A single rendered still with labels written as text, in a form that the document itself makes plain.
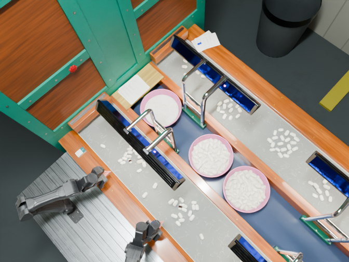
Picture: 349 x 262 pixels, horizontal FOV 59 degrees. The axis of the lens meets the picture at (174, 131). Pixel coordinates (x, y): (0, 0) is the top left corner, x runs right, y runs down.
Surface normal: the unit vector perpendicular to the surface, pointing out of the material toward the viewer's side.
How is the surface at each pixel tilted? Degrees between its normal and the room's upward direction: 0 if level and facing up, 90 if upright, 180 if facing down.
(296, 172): 0
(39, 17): 90
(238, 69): 0
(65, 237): 0
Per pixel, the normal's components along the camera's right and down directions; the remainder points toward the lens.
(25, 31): 0.69, 0.66
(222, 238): -0.06, -0.33
